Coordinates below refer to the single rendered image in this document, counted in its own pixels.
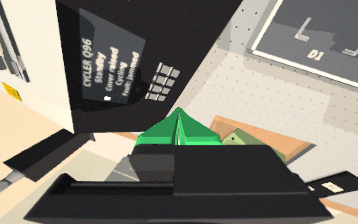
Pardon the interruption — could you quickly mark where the beige perforated base plate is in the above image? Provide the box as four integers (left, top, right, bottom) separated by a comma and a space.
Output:
165, 0, 358, 183

